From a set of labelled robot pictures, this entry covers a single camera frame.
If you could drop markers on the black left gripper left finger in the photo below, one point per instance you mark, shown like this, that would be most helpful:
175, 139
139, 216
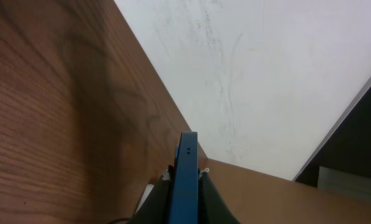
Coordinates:
154, 208

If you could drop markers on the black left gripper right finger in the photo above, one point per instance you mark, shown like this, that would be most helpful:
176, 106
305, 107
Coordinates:
211, 207

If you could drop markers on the blue Galaxy smartphone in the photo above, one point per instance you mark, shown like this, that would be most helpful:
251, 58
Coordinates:
183, 207

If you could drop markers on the brown cardboard panel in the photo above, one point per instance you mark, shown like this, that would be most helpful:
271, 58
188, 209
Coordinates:
254, 197

